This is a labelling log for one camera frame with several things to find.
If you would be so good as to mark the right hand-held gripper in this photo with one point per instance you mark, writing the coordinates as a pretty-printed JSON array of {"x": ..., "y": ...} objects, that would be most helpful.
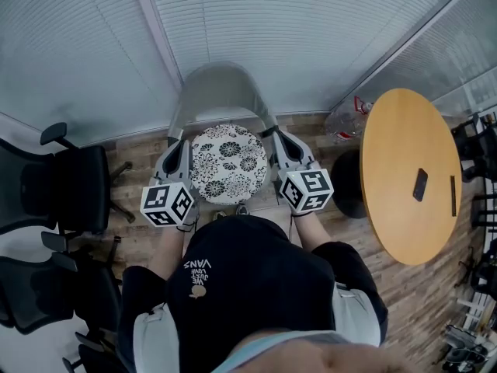
[{"x": 306, "y": 189}]

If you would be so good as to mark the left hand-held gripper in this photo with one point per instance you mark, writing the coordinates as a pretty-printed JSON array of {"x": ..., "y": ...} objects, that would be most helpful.
[{"x": 167, "y": 204}]

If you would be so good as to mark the round floral black white cushion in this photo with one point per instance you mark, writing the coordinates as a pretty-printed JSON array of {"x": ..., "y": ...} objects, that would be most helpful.
[{"x": 229, "y": 161}]

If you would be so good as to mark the grey armchair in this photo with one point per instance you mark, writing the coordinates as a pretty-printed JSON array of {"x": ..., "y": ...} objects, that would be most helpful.
[{"x": 233, "y": 76}]

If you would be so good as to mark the person's right forearm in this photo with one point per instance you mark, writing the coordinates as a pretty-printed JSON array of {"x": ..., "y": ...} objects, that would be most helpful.
[{"x": 310, "y": 231}]

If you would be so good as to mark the person's left forearm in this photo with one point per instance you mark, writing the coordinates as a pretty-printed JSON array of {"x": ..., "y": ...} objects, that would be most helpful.
[{"x": 169, "y": 251}]

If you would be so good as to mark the black office chair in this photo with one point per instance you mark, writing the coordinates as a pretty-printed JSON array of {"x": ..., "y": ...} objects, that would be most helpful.
[
  {"x": 42, "y": 293},
  {"x": 97, "y": 356},
  {"x": 77, "y": 185},
  {"x": 471, "y": 142}
]

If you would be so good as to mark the black wrist band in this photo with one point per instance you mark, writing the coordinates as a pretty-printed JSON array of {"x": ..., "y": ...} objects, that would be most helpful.
[{"x": 303, "y": 215}]

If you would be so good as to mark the clear plastic jug red cap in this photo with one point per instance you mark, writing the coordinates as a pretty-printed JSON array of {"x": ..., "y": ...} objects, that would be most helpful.
[{"x": 347, "y": 120}]

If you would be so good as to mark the person's left shoe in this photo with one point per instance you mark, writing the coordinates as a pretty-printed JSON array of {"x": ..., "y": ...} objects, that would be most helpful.
[{"x": 220, "y": 216}]

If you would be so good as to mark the person's shoe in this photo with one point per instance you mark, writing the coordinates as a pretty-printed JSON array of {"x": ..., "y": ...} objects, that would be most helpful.
[
  {"x": 220, "y": 216},
  {"x": 242, "y": 209}
]

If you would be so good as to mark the person's right shoe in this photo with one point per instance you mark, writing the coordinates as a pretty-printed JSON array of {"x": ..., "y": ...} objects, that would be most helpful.
[{"x": 242, "y": 209}]

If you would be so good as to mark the round wooden table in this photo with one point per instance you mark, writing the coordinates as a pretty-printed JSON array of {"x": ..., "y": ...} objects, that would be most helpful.
[{"x": 404, "y": 130}]

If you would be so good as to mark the person's black t-shirt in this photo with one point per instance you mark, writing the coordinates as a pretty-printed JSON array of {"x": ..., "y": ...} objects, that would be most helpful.
[{"x": 252, "y": 278}]

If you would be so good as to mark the black phone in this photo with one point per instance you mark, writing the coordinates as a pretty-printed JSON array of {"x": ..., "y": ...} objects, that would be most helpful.
[{"x": 420, "y": 185}]

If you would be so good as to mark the black bar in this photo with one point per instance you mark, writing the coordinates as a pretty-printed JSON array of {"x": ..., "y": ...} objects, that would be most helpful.
[{"x": 453, "y": 196}]

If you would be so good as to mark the person's masked face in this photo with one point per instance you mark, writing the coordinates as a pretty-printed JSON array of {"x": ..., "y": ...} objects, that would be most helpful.
[{"x": 310, "y": 356}]

